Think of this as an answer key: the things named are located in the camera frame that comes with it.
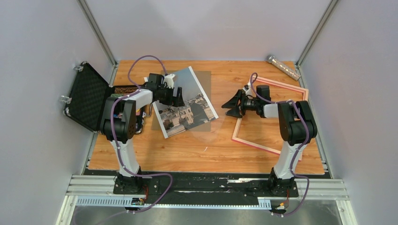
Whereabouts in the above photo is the brown cardboard backing board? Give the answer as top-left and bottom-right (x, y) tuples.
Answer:
(151, 70), (211, 132)

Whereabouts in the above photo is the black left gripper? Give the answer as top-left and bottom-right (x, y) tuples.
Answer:
(158, 85), (185, 108)

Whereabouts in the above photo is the clear acrylic sheet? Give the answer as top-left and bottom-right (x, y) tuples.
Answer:
(186, 107), (237, 144)

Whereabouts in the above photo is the city buildings photo print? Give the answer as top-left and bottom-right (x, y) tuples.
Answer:
(151, 67), (218, 138)

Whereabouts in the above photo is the wooden picture frame pink inlay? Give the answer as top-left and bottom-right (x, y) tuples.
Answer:
(232, 77), (309, 154)

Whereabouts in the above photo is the glittery silver tube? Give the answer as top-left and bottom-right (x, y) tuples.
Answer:
(266, 54), (301, 81)

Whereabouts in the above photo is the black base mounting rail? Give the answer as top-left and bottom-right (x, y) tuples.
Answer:
(113, 172), (300, 205)

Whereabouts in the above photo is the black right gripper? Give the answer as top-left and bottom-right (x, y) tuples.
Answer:
(221, 90), (259, 118)

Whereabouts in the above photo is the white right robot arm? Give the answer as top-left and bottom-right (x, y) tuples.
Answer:
(222, 85), (317, 196)

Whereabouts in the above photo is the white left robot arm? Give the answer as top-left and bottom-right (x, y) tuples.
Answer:
(100, 73), (184, 194)

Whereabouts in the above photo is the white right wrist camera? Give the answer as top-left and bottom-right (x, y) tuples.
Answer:
(243, 82), (253, 96)

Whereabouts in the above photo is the black poker chip case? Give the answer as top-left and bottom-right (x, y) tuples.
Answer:
(61, 61), (137, 132)

